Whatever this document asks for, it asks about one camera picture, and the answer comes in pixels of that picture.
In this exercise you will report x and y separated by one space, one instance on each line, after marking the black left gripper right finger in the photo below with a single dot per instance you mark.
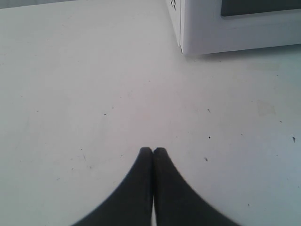
176 203

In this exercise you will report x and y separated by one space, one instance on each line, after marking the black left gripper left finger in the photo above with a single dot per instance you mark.
131 202

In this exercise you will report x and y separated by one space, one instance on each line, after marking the white microwave door with handle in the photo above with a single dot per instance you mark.
205 31

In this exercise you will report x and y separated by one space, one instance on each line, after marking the white microwave oven body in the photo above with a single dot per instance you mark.
174 9

